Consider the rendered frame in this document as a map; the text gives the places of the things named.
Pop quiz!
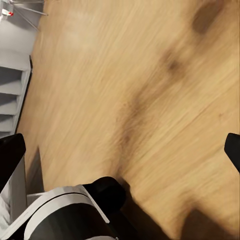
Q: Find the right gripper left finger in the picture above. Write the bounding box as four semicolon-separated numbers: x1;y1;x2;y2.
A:
0;133;26;193

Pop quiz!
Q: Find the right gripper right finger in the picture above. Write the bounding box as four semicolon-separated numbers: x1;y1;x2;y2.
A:
224;133;240;173

